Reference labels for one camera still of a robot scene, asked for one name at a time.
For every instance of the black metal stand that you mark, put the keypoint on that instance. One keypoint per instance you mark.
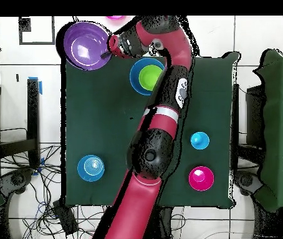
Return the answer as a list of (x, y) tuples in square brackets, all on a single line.
[(33, 112), (253, 104)]

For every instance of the purple bowl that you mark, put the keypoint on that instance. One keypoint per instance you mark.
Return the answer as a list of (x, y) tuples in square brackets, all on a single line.
[(86, 47)]

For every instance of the small green bowl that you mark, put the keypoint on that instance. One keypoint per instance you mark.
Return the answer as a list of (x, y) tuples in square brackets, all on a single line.
[(149, 77)]

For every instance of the black equipment base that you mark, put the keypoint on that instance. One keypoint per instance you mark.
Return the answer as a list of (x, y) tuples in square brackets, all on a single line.
[(246, 180), (16, 179)]

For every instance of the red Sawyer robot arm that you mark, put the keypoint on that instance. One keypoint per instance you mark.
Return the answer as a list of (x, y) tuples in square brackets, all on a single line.
[(161, 124)]

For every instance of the small blue bowl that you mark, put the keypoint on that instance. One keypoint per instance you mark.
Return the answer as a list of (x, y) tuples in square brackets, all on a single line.
[(91, 168)]

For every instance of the blue cup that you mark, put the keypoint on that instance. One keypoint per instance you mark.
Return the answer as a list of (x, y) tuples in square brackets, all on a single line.
[(199, 140)]

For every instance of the large pink bowl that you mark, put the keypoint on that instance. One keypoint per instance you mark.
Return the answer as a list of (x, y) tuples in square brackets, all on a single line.
[(115, 17)]

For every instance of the large blue bowl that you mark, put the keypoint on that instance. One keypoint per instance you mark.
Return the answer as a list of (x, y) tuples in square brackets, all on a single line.
[(134, 77)]

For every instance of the small pinkish red bowl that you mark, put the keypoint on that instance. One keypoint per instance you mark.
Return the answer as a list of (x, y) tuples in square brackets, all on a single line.
[(201, 178)]

